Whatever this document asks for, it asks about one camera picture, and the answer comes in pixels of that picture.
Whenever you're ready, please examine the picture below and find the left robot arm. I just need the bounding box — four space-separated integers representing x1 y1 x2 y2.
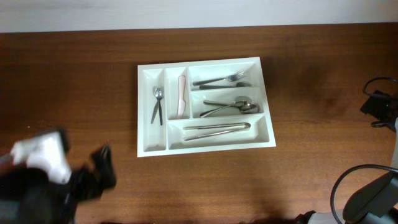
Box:
1 129 117 223

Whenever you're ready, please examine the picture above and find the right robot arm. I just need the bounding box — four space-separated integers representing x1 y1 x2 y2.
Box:
293 90 397 224

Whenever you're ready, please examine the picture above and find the metal tablespoon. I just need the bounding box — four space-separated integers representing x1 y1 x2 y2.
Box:
203 100 260 114
200 96 252 118

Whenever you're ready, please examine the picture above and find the white cutlery tray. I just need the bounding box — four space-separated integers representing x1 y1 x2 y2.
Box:
137 57 276 157

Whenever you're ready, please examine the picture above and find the small metal teaspoon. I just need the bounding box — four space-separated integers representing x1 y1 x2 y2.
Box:
150 86 165 124
153 87 165 126

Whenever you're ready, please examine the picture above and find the metal fork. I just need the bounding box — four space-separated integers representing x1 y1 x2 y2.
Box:
199 82 252 90
192 72 246 86

